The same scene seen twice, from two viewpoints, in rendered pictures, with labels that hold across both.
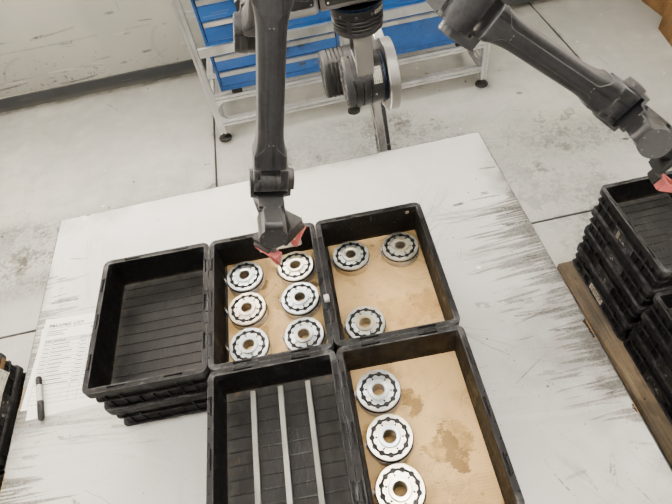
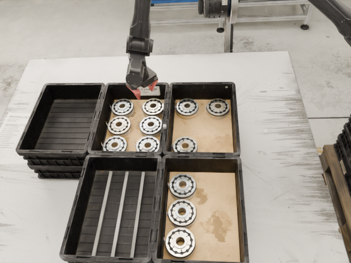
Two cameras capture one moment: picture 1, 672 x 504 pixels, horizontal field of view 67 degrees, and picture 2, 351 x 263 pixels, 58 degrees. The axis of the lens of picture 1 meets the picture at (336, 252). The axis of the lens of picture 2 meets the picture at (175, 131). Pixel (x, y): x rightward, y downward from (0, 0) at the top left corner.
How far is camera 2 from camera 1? 0.16 m
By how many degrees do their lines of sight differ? 5
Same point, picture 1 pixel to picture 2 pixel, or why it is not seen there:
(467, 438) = (228, 223)
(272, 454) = (113, 208)
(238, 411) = (100, 181)
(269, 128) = (140, 10)
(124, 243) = (61, 78)
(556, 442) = (284, 240)
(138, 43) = not seen: outside the picture
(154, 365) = (59, 146)
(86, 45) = not seen: outside the picture
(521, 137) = (322, 64)
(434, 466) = (204, 234)
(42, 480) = not seen: outside the picture
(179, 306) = (81, 117)
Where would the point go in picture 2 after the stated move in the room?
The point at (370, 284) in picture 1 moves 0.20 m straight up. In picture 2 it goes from (195, 126) to (194, 94)
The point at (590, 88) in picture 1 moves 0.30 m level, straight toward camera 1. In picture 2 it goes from (341, 19) to (294, 80)
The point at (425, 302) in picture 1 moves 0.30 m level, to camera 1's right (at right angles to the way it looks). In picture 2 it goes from (224, 142) to (296, 142)
